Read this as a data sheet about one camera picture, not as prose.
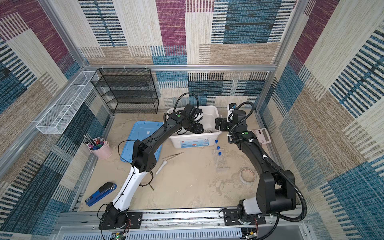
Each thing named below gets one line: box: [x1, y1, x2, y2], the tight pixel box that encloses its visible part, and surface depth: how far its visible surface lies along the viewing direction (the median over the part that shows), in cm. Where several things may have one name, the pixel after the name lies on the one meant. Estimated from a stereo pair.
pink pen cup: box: [88, 137, 113, 160], surface depth 91 cm
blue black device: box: [85, 182, 117, 207], surface depth 81 cm
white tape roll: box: [239, 167, 257, 185], surface depth 89 cm
